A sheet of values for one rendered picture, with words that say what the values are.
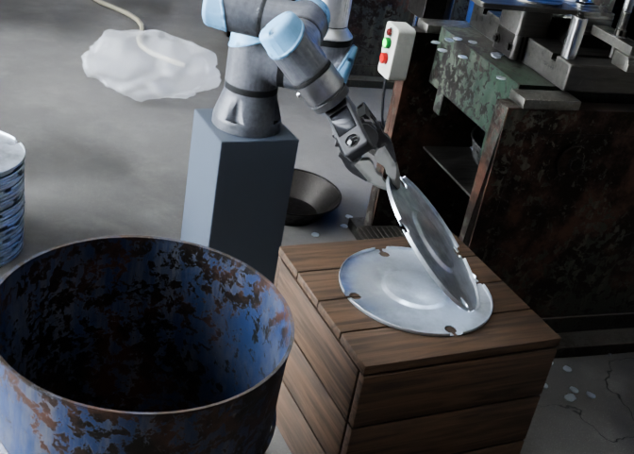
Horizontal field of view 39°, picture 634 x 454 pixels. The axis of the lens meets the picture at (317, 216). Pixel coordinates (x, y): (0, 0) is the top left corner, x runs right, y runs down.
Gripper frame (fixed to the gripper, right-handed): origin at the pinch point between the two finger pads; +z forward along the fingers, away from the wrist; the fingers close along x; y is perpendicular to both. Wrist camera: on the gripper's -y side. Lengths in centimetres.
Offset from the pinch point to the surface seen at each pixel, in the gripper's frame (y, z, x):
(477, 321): -10.0, 26.8, 0.3
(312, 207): 93, 34, 43
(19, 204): 46, -27, 84
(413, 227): -6.7, 5.8, 0.1
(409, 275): 1.7, 18.3, 8.0
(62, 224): 63, -12, 90
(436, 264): -10.3, 12.3, 0.0
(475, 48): 60, 9, -23
